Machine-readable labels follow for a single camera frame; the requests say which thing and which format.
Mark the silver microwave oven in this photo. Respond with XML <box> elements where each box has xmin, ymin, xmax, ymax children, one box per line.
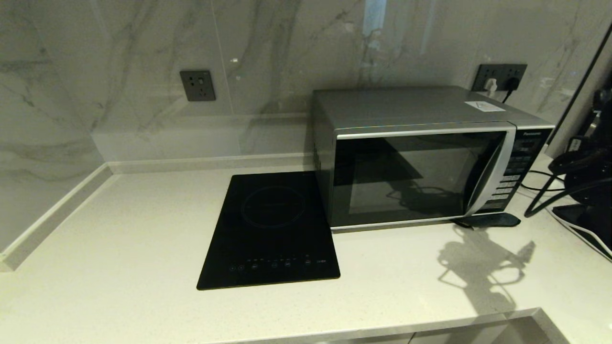
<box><xmin>312</xmin><ymin>86</ymin><xmax>555</xmax><ymax>233</ymax></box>

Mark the dark grey foot mat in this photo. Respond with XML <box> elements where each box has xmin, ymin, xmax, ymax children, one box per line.
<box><xmin>453</xmin><ymin>213</ymin><xmax>522</xmax><ymax>230</ymax></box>

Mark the black power plug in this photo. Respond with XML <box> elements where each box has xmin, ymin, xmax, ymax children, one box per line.
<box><xmin>503</xmin><ymin>77</ymin><xmax>521</xmax><ymax>102</ymax></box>

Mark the white sticker label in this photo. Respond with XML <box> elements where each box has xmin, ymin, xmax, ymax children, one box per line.
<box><xmin>464</xmin><ymin>100</ymin><xmax>506</xmax><ymax>113</ymax></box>

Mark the black induction cooktop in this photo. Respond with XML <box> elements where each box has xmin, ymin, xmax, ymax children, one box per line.
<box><xmin>197</xmin><ymin>172</ymin><xmax>341</xmax><ymax>290</ymax></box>

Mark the black stand base with cables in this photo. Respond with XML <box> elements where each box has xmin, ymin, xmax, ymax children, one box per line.
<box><xmin>552</xmin><ymin>205</ymin><xmax>612</xmax><ymax>261</ymax></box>

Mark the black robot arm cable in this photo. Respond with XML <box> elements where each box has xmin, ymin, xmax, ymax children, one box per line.
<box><xmin>524</xmin><ymin>162</ymin><xmax>612</xmax><ymax>218</ymax></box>

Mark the dark vertical frame post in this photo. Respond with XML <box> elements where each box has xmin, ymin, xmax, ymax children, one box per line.
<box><xmin>545</xmin><ymin>24</ymin><xmax>612</xmax><ymax>158</ymax></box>

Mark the grey double wall socket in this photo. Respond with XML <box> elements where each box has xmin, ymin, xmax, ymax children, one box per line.
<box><xmin>472</xmin><ymin>64</ymin><xmax>528</xmax><ymax>92</ymax></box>

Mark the grey single wall socket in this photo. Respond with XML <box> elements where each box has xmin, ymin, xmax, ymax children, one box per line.
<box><xmin>180</xmin><ymin>70</ymin><xmax>216</xmax><ymax>102</ymax></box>

